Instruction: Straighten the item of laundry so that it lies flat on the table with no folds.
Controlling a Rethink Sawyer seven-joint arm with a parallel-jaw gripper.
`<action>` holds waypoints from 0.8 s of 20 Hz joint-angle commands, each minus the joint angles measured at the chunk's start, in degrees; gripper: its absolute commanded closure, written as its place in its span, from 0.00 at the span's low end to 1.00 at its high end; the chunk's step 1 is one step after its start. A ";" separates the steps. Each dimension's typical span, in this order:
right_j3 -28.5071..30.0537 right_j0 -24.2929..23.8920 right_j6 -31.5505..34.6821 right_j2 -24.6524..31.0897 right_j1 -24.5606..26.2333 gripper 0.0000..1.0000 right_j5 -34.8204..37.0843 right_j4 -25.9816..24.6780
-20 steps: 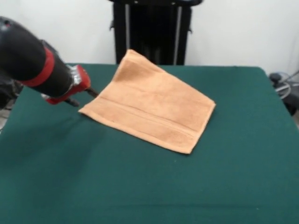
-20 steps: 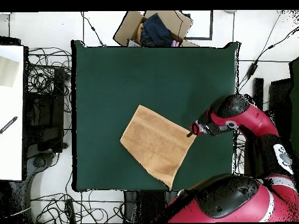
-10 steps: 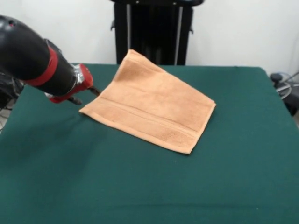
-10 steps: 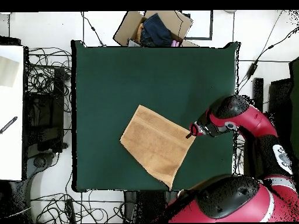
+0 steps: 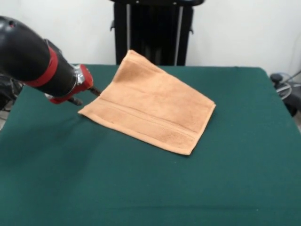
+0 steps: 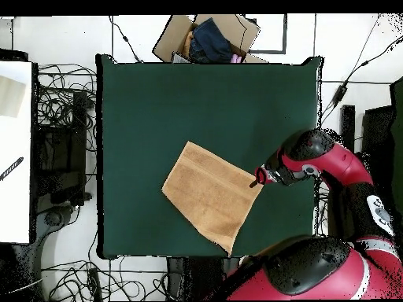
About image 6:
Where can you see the tan garment in box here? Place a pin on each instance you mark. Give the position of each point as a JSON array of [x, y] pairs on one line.
[[187, 42]]

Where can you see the black metal frame piece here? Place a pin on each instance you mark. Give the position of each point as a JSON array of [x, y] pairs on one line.
[[285, 31]]

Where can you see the dark green table cloth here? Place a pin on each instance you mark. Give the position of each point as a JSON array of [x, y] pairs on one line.
[[141, 125]]

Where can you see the white desk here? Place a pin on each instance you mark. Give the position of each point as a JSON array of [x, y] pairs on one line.
[[15, 204]]

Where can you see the black flat device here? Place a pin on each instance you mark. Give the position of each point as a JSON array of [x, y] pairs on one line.
[[12, 56]]

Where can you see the pink garment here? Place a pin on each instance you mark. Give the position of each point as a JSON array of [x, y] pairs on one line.
[[236, 58]]

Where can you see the beige paper sheet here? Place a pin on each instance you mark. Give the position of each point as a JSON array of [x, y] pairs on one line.
[[11, 97]]

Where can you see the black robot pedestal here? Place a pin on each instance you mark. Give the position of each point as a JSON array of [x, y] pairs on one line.
[[195, 280]]

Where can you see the dark blue jeans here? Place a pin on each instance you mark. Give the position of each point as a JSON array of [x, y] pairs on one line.
[[209, 41]]

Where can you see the black power strip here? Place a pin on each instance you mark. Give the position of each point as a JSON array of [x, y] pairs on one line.
[[94, 283]]

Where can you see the open cardboard box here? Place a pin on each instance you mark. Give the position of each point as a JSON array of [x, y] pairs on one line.
[[171, 34]]

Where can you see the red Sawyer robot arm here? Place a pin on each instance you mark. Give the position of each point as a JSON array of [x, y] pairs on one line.
[[330, 160]]

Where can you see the tan terry towel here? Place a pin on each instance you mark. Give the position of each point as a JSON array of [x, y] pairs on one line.
[[207, 192]]

